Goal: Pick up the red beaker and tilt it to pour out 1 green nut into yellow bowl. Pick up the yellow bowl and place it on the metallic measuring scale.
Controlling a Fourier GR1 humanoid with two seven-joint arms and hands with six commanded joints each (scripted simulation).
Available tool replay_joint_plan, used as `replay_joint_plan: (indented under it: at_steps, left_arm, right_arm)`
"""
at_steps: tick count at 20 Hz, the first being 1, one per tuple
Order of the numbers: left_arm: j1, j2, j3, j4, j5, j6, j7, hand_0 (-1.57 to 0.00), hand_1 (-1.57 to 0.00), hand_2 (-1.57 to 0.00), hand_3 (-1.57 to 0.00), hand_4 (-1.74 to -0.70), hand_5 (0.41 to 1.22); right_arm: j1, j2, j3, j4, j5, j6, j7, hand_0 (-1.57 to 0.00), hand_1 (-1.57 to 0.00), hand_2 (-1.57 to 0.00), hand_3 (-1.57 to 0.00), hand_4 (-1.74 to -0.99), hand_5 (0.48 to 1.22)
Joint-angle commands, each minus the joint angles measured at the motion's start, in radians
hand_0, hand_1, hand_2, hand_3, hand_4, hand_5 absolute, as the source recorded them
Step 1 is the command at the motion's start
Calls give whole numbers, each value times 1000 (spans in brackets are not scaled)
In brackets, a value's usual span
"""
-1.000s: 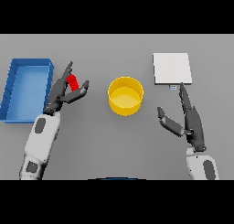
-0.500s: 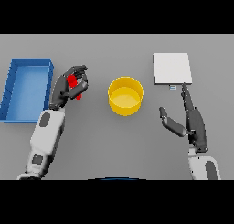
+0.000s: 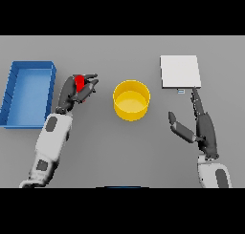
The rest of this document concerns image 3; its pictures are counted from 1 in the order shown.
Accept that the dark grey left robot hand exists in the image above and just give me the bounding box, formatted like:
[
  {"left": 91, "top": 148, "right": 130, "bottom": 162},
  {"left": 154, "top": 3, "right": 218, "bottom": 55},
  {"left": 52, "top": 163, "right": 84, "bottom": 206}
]
[{"left": 55, "top": 73, "right": 100, "bottom": 116}]

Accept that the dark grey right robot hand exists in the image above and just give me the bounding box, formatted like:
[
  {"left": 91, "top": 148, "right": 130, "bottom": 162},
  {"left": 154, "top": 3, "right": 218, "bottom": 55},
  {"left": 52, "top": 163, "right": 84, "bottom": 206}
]
[{"left": 167, "top": 86, "right": 220, "bottom": 160}]

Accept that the red beaker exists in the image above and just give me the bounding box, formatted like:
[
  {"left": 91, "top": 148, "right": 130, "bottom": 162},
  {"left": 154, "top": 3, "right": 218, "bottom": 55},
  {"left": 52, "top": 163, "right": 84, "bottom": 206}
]
[{"left": 74, "top": 74, "right": 87, "bottom": 104}]

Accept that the yellow bowl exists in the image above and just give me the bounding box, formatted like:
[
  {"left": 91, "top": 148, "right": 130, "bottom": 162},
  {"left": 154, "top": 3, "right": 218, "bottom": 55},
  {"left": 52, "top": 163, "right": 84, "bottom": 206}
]
[{"left": 112, "top": 79, "right": 151, "bottom": 122}]

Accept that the pale square measuring scale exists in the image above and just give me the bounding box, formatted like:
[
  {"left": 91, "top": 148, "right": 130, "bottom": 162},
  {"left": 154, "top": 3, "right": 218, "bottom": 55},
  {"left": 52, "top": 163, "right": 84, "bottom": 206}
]
[{"left": 159, "top": 54, "right": 203, "bottom": 95}]

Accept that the blue tray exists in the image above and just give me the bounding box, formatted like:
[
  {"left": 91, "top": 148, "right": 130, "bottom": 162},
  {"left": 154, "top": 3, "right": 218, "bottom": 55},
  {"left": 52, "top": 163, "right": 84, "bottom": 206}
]
[{"left": 0, "top": 60, "right": 57, "bottom": 130}]

